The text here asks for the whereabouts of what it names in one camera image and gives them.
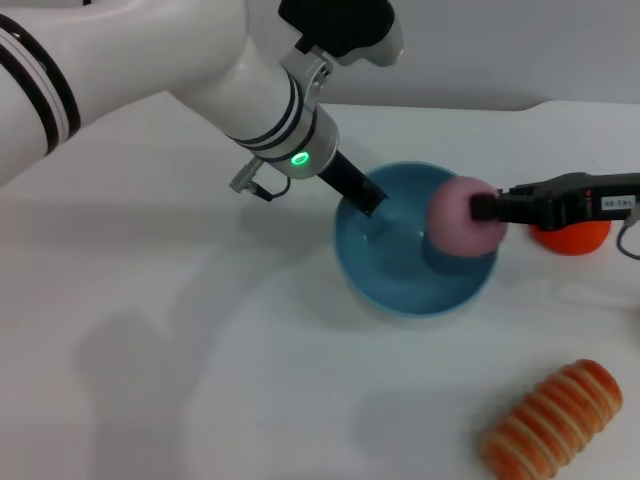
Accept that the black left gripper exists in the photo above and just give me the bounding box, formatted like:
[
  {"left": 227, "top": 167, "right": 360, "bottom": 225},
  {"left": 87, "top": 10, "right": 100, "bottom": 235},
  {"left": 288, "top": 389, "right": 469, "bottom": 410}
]
[{"left": 318, "top": 151, "right": 390, "bottom": 219}]

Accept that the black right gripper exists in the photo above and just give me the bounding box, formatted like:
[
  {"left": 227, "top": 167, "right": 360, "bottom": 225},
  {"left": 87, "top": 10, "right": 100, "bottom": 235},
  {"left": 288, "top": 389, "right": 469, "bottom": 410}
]
[{"left": 471, "top": 172, "right": 640, "bottom": 232}]

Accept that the pink peach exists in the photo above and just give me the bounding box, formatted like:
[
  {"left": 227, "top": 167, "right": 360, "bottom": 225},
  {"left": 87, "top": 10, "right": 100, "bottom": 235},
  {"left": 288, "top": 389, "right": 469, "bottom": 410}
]
[{"left": 425, "top": 175, "right": 509, "bottom": 259}]

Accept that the blue bowl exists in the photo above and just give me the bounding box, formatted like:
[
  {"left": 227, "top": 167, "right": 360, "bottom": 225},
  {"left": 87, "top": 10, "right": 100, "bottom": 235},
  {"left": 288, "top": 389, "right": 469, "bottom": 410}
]
[{"left": 333, "top": 160, "right": 500, "bottom": 319}]

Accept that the orange-red fruit with stem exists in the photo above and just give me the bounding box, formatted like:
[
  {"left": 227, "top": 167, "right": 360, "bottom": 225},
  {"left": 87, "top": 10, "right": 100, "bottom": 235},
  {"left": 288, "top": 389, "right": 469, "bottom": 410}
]
[{"left": 529, "top": 219, "right": 613, "bottom": 257}]

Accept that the striped orange bread roll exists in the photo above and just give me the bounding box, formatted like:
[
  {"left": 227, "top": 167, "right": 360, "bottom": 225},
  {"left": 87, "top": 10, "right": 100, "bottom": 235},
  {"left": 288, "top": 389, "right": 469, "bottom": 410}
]
[{"left": 480, "top": 358, "right": 624, "bottom": 474}]

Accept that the black cable with metal connector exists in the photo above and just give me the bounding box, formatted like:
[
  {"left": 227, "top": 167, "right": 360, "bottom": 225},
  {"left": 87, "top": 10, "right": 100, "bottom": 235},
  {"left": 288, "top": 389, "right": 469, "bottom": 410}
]
[{"left": 229, "top": 157, "right": 292, "bottom": 203}]

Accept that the thin black right gripper cable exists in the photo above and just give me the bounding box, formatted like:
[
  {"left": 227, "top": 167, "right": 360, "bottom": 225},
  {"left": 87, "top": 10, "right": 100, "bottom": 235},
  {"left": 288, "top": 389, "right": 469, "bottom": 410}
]
[{"left": 617, "top": 209, "right": 640, "bottom": 260}]

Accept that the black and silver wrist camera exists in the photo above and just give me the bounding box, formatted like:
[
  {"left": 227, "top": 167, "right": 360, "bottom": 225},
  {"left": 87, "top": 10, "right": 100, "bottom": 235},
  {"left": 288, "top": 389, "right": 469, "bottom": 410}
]
[{"left": 278, "top": 0, "right": 405, "bottom": 69}]

